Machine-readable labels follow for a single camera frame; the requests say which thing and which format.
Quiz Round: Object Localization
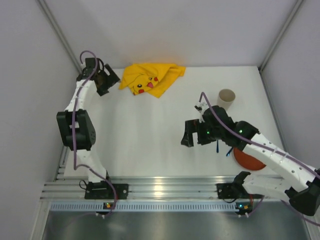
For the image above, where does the beige paper cup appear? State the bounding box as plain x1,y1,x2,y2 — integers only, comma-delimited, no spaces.
217,89,236,110

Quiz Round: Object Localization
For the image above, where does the yellow Pikachu cloth placemat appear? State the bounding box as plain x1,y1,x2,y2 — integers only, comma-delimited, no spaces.
118,63,186,98

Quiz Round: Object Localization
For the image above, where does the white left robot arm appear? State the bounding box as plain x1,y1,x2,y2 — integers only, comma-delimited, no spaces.
56,56,120,186

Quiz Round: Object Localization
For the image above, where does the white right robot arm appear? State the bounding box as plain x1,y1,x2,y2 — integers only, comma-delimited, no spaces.
180,104,320,216

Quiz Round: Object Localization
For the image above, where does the blue metallic fork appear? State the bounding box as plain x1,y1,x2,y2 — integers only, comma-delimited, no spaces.
216,140,220,153

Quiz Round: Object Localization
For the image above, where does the blue metallic spoon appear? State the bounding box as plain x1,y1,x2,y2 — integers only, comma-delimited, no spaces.
226,148,233,157

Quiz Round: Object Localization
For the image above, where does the red-orange plate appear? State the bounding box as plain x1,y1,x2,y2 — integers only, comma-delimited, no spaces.
233,148,266,171

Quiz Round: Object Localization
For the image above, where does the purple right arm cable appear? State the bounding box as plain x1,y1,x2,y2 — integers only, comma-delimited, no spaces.
200,91,320,227

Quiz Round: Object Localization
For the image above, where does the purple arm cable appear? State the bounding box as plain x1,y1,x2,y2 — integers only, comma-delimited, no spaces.
71,50,118,217
200,91,320,227

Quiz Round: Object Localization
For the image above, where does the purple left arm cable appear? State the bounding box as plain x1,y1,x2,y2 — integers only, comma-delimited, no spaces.
71,50,118,217

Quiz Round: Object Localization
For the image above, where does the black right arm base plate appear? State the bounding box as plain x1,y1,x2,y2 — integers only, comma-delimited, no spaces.
216,183,262,200

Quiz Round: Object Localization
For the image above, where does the left aluminium corner post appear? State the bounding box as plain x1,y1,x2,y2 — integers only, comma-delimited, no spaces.
35,0,82,73

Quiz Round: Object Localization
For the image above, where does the aluminium corner post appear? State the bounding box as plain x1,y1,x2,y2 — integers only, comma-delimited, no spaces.
258,0,305,73
35,0,82,73

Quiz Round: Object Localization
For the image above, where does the aluminium mounting rail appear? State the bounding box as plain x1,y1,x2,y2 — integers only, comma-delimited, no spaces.
40,176,234,201

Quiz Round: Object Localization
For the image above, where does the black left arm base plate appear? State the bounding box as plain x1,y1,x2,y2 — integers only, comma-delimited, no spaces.
84,181,129,200

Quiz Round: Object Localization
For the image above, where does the slotted grey cable duct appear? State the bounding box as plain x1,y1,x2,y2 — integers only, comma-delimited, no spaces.
50,201,239,212

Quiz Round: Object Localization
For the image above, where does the right aluminium corner post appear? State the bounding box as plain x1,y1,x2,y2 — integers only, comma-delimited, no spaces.
258,0,305,73

